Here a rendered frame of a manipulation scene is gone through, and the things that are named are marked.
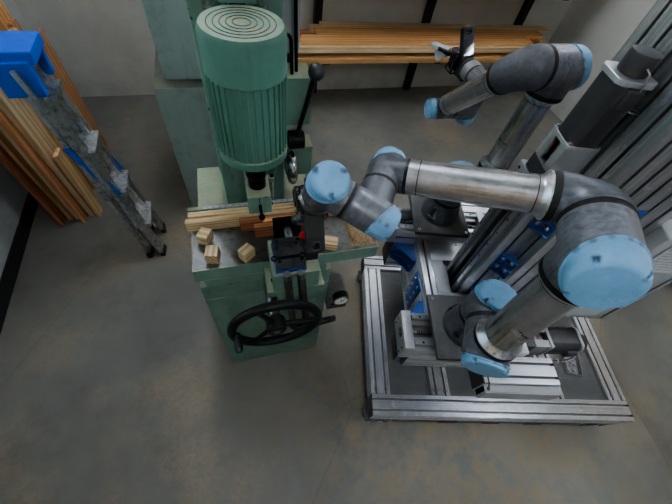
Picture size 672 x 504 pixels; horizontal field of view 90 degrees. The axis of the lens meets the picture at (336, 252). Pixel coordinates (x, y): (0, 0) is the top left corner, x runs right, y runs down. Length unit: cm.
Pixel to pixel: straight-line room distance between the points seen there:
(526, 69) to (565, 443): 179
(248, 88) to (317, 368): 145
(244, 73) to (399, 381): 141
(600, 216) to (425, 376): 126
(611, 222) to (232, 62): 70
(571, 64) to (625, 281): 69
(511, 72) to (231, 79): 74
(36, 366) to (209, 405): 86
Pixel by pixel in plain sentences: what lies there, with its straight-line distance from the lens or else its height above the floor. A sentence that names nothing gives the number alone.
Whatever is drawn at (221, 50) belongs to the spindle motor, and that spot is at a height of 149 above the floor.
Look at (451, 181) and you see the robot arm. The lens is 71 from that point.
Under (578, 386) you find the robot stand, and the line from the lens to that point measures 216.
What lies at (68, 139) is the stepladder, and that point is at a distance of 177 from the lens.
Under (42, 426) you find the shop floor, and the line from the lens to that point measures 212.
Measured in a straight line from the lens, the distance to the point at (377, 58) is 312.
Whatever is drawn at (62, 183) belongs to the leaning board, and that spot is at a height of 27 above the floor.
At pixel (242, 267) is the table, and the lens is 109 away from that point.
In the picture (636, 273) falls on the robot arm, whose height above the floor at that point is 145.
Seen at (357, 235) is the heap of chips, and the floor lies 92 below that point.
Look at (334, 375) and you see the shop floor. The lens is 188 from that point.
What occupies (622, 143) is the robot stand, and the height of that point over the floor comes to 142.
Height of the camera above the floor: 180
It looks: 54 degrees down
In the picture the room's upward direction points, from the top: 12 degrees clockwise
